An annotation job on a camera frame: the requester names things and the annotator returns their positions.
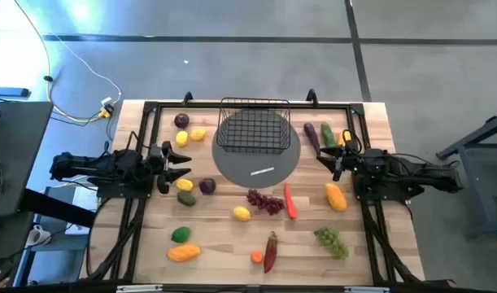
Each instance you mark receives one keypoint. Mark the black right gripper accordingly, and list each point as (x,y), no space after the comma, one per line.
(350,162)

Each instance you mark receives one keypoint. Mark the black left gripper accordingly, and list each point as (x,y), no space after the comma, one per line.
(153,163)

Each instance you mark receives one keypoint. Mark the yellow orange mango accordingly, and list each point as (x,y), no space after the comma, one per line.
(341,140)

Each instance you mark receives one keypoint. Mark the dark green avocado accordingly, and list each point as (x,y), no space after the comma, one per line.
(186,198)

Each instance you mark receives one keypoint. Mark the dark purple round fruit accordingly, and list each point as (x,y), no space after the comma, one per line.
(207,186)
(181,121)

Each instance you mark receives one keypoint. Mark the green lime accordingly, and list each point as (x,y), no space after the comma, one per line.
(180,235)

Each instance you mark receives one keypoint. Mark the red grape bunch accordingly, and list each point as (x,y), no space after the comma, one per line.
(268,203)

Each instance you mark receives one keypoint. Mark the green grape bunch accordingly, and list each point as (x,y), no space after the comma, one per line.
(332,243)

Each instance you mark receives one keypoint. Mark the dark red chili pepper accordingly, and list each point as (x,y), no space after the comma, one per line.
(270,254)

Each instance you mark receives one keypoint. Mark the small orange fruit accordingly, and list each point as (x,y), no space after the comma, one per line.
(256,257)

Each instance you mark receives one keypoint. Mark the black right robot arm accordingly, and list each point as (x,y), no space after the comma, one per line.
(415,171)

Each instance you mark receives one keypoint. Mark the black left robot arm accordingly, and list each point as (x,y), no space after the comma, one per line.
(110,167)

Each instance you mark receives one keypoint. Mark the green cucumber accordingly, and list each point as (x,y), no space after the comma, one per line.
(328,134)

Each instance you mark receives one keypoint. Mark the purple eggplant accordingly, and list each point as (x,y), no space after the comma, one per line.
(311,134)

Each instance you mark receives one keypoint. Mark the grey round plate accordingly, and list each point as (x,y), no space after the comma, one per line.
(240,171)

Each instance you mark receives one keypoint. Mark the white plug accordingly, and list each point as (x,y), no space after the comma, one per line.
(107,101)

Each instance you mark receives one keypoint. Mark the white paper sheet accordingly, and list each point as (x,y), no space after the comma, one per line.
(86,200)

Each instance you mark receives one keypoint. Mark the black diagonal bar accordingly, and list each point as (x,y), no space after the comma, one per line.
(57,208)

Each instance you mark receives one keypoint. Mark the white mug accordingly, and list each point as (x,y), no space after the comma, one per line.
(38,236)

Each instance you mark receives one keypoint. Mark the small black floor puck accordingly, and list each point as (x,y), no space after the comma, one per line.
(48,78)

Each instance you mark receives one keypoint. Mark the dark grey desk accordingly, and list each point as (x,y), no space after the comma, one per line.
(20,154)

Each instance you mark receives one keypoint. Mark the flat blue device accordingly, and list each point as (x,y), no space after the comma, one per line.
(8,92)

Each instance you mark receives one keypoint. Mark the black frame clamp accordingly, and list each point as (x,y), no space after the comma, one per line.
(187,98)
(312,97)

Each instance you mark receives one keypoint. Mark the silver metal bracket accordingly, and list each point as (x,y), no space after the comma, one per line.
(138,289)
(366,290)

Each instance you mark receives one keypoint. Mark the black aluminium table frame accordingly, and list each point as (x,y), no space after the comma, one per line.
(223,289)

